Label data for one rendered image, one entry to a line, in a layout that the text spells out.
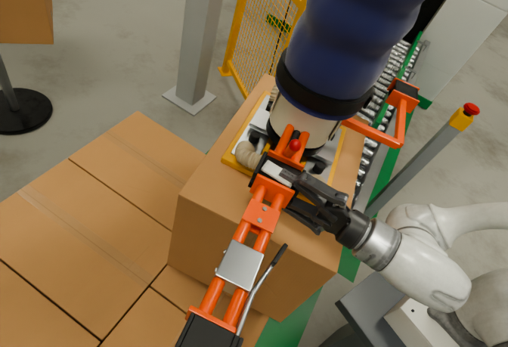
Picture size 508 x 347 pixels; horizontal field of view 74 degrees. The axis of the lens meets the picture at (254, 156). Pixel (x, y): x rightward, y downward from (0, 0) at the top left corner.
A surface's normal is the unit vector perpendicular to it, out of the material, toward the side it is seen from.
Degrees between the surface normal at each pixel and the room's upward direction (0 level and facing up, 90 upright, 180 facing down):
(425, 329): 2
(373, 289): 0
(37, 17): 90
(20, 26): 90
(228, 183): 1
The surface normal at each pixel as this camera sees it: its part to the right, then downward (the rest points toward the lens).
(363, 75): 0.37, 0.66
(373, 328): 0.25, -0.63
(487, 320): -0.97, -0.11
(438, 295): -0.18, 0.31
